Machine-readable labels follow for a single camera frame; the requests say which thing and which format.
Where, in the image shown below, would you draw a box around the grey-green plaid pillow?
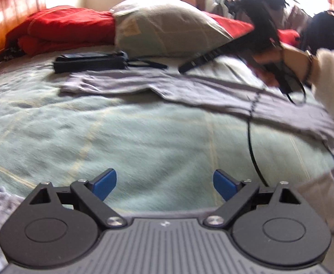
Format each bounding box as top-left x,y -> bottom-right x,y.
111,0 -> 232,58

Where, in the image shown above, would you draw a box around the red duvet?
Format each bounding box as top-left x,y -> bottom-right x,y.
5,6 -> 298,56

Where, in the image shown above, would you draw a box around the person's right hand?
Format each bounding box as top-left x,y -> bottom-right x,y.
253,43 -> 319,84

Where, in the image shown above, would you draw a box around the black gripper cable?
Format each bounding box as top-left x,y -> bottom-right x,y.
246,62 -> 308,187

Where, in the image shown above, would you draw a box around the grey sweatpants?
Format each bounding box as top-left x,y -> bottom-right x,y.
0,69 -> 334,273

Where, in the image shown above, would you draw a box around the black folded umbrella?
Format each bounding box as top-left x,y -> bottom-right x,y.
53,51 -> 168,74

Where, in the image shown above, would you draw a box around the black backpack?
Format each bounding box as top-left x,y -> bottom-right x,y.
299,10 -> 334,55

